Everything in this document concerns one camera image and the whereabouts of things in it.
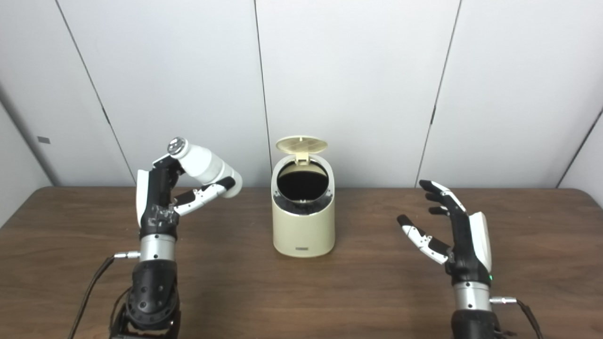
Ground small white plastic bottle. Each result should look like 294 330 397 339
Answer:
167 137 243 199

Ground cream-colored cylindrical bin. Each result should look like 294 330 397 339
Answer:
271 136 336 258

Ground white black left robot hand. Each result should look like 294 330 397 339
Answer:
136 155 236 241

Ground round cream bin lid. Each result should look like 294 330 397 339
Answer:
276 136 328 164

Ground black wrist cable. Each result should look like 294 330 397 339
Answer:
68 251 141 339
490 296 545 339

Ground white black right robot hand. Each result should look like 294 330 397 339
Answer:
397 179 493 285

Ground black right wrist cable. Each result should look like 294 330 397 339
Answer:
490 296 545 339

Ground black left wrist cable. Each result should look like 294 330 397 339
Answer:
68 251 141 339

